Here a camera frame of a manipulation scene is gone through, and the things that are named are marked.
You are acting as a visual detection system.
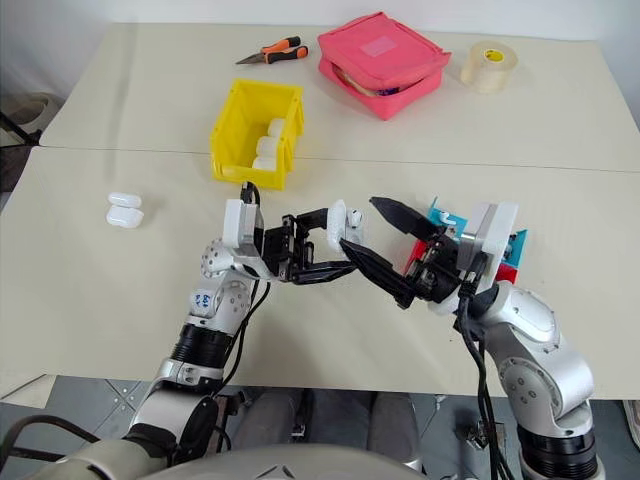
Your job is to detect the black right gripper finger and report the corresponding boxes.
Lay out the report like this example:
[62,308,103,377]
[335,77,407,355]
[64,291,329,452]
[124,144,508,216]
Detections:
[339,238,420,310]
[368,195,447,247]

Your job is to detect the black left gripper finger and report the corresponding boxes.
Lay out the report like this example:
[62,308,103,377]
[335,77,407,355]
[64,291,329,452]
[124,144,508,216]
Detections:
[286,258,360,287]
[294,206,335,233]

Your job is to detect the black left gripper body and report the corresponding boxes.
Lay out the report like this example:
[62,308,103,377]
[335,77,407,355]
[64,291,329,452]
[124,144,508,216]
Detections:
[260,213,317,282]

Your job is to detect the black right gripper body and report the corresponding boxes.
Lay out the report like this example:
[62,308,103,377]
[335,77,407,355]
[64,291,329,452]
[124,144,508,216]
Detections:
[406,229,465,305]

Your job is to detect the yellow plastic bin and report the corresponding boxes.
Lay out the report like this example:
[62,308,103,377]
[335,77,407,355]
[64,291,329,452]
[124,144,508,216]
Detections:
[209,77,307,193]

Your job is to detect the pink fabric pouch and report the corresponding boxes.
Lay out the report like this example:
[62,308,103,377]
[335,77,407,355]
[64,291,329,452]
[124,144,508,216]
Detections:
[317,10,453,122]

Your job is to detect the orange and black pliers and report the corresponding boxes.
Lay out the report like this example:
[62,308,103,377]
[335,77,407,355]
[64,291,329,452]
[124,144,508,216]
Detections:
[234,35,310,67]

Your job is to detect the clear tape roll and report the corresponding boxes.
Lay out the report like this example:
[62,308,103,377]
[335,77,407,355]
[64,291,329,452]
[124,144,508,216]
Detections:
[459,40,521,95]

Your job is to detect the grey robot torso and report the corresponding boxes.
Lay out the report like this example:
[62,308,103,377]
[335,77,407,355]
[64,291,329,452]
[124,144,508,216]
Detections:
[0,414,426,480]

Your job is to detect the grey round stool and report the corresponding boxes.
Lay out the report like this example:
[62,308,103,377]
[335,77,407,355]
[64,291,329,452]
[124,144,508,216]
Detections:
[0,92,64,149]

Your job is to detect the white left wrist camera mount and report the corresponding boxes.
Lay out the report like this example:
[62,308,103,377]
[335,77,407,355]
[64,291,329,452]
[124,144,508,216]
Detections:
[222,198,265,262]

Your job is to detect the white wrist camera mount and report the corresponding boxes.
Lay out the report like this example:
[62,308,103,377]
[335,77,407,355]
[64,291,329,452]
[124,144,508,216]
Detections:
[222,198,265,262]
[458,200,519,290]

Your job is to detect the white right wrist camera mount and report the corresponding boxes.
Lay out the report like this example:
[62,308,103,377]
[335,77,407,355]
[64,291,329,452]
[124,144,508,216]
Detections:
[458,200,519,290]

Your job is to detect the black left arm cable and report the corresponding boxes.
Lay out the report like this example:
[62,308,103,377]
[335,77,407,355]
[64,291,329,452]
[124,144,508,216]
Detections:
[214,181,274,401]

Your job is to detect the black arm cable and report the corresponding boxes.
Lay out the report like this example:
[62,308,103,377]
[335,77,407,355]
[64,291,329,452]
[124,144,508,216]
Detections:
[214,181,274,401]
[452,269,509,480]

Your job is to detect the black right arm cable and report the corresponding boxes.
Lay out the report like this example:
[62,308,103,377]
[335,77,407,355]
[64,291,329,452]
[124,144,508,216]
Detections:
[452,269,509,480]

